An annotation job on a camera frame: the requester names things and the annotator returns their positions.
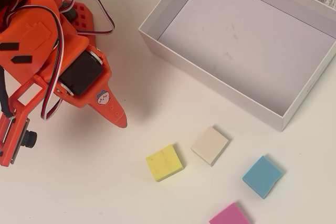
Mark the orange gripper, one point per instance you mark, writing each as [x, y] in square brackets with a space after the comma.
[82, 71]

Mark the yellow foam cuboid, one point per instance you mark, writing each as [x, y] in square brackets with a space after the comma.
[164, 162]

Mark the orange robot base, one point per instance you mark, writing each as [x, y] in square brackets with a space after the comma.
[84, 19]

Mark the beige foam cuboid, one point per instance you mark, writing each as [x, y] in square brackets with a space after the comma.
[210, 145]

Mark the white cardboard box bin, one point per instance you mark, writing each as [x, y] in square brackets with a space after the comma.
[249, 51]

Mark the pink foam cuboid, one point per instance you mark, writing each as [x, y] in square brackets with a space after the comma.
[231, 214]

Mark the blue foam cuboid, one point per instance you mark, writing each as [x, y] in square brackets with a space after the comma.
[262, 176]

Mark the orange mounted wrist camera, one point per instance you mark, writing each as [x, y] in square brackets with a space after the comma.
[15, 129]

